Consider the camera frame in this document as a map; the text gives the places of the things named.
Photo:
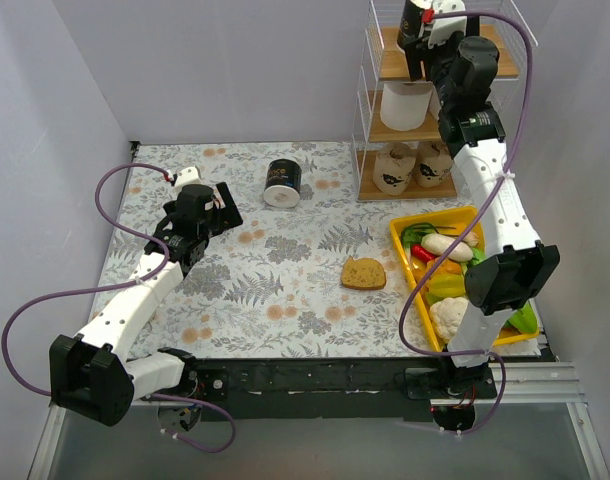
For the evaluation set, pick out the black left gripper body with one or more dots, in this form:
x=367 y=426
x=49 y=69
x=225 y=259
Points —
x=227 y=206

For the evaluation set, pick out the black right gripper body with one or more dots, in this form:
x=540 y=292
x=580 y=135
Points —
x=415 y=61

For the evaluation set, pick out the white paper roll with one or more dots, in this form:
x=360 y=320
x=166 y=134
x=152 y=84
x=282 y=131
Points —
x=434 y=104
x=404 y=105

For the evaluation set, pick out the black roll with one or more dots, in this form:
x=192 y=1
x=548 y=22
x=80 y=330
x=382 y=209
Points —
x=283 y=184
x=411 y=21

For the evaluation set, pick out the brown roll barcode label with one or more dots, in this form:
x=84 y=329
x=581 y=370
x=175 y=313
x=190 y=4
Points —
x=433 y=164

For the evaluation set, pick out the brown roll cartoon print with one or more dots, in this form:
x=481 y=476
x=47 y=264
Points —
x=393 y=168

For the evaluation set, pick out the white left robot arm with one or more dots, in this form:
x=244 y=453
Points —
x=125 y=320

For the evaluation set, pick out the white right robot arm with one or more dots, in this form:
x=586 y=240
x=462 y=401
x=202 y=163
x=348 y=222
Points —
x=517 y=264

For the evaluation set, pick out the floral patterned table mat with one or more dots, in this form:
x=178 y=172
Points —
x=272 y=286

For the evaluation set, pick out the slice of brown bread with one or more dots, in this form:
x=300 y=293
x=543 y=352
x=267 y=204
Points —
x=363 y=274

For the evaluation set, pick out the yellow plastic tray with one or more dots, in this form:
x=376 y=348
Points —
x=414 y=269

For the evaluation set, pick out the garlic bulb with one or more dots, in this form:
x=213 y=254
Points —
x=472 y=239

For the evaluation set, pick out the green leafy vegetable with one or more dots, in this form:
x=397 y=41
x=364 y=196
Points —
x=414 y=233

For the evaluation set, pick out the white radish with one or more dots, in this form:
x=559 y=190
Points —
x=438 y=244

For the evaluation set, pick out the red chili pepper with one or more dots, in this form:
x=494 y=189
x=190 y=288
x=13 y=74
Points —
x=420 y=253

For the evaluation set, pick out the orange bell pepper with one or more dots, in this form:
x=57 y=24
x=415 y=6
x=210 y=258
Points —
x=446 y=267

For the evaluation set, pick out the yellow green starfruit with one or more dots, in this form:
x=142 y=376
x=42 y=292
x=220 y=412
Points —
x=447 y=285

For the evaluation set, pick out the white cauliflower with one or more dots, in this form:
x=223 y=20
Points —
x=446 y=316

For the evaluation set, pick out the green round lotus pod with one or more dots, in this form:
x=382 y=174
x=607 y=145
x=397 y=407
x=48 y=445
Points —
x=523 y=320

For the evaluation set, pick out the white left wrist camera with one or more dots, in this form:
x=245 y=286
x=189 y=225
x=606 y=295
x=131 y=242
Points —
x=183 y=177

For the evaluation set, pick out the white wire wooden shelf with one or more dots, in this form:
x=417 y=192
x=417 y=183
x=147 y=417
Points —
x=383 y=62

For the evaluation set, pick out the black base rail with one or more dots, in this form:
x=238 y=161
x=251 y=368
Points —
x=405 y=388

